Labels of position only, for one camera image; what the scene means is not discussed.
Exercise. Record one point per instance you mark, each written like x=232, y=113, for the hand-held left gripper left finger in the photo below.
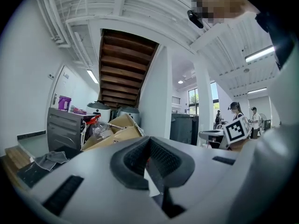
x=98, y=195

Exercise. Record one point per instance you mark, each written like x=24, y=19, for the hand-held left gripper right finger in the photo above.
x=205, y=176

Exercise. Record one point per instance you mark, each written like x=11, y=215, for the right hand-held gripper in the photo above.
x=236, y=130

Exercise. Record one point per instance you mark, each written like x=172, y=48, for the long ceiling light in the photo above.
x=93, y=76
x=259, y=53
x=257, y=90

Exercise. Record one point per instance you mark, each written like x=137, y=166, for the tall window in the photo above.
x=193, y=101

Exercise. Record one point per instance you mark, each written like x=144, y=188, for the dark grey cabinet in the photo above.
x=183, y=128

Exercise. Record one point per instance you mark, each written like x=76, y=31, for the grey cloth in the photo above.
x=50, y=160

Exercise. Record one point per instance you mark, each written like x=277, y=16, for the clear plastic bottle red cap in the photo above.
x=101, y=130

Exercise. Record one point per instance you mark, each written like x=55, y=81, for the brown cardboard box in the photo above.
x=123, y=134

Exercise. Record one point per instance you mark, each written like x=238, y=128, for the black mat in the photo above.
x=32, y=175

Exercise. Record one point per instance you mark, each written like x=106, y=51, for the round ceiling light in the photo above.
x=180, y=81

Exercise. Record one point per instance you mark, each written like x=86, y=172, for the grey metal cabinet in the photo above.
x=64, y=127

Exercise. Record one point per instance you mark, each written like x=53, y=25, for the white round appliance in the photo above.
x=99, y=109

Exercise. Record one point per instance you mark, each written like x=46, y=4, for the pink items pile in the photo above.
x=79, y=111

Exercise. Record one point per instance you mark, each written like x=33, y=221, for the wooden board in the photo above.
x=16, y=157

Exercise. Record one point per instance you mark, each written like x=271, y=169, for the purple plastic bucket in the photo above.
x=64, y=102

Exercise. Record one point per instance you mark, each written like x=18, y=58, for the white door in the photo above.
x=63, y=85

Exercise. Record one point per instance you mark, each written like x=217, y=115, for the brown wooden staircase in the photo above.
x=123, y=69

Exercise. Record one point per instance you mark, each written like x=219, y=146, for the person's head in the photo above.
x=224, y=1

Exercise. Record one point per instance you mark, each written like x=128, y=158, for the black head-worn camera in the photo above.
x=195, y=18

